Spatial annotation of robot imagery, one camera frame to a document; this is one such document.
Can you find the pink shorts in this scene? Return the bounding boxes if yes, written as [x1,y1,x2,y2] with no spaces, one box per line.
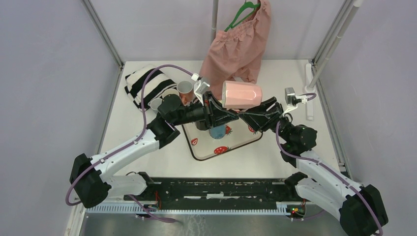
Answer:
[199,0,271,97]

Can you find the black white striped towel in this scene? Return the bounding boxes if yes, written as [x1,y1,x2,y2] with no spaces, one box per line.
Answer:
[124,64,177,110]

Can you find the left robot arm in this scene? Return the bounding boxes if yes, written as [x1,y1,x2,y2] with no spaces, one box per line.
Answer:
[66,91,241,208]

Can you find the bright blue mug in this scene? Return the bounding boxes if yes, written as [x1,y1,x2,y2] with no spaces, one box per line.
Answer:
[209,125,226,140]

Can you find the purple cable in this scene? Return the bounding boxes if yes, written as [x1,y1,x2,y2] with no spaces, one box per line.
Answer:
[275,92,385,236]
[65,64,194,207]

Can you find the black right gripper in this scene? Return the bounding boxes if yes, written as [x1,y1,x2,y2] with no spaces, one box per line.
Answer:
[238,96,294,144]

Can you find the black faceted mug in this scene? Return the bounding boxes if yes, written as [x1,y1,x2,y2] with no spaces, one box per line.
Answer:
[195,121,209,131]

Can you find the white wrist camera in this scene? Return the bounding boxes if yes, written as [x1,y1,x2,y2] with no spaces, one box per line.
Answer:
[282,87,308,115]
[191,73,210,104]

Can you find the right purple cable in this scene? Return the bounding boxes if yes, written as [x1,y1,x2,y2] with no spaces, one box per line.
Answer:
[275,92,385,236]

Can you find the pale pink faceted mug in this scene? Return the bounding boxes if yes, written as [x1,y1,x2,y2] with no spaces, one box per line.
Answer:
[221,81,263,109]

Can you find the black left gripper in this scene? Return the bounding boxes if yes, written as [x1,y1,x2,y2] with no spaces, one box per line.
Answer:
[172,90,239,128]

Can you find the green clothes hanger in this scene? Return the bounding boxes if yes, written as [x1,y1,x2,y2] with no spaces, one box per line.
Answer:
[224,1,261,32]

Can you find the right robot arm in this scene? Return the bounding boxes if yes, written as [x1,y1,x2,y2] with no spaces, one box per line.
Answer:
[238,93,388,236]

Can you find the white cable duct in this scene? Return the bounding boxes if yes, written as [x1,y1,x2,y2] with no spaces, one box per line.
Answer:
[86,203,292,216]

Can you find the centre metal pole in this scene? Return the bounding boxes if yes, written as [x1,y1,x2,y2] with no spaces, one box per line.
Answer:
[211,0,219,40]

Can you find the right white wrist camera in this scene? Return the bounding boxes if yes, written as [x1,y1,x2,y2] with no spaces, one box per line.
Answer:
[282,87,308,115]

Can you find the strawberry print tray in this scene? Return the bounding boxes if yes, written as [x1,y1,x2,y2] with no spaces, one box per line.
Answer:
[182,119,263,161]

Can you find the plain pink tall mug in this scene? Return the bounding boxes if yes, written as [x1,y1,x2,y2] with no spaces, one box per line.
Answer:
[162,88,179,98]

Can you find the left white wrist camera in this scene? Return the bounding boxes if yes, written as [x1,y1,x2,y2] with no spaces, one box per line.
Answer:
[191,73,210,104]

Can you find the grey blue mug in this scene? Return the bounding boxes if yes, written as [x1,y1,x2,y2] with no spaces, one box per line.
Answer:
[149,98,163,114]

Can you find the floral salmon mug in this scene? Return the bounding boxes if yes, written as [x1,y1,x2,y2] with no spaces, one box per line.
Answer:
[177,81,194,105]

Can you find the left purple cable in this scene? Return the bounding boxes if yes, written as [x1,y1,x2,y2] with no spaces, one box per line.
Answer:
[65,64,194,207]

